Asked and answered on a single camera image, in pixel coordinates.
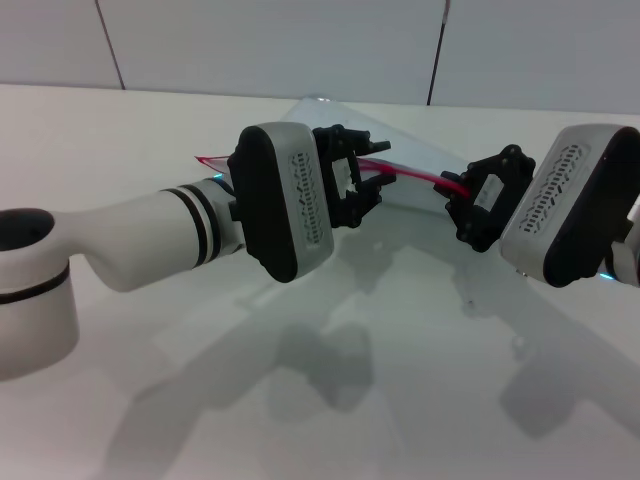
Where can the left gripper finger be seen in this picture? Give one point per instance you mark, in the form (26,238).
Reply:
(362,142)
(375,187)

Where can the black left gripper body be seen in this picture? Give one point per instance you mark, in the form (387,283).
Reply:
(345,215)

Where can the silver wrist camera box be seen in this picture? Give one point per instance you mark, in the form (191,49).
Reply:
(570,210)
(265,200)

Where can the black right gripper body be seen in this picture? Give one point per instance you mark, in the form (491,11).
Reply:
(495,195)

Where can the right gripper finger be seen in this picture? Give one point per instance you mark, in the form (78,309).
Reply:
(449,190)
(456,176)

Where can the clear red-zip document bag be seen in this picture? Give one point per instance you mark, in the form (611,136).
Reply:
(415,160)

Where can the black wall strip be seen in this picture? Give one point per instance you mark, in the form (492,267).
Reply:
(436,60)

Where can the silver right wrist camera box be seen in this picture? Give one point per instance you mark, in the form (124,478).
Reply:
(570,210)

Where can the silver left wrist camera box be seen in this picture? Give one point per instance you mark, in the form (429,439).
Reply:
(265,200)

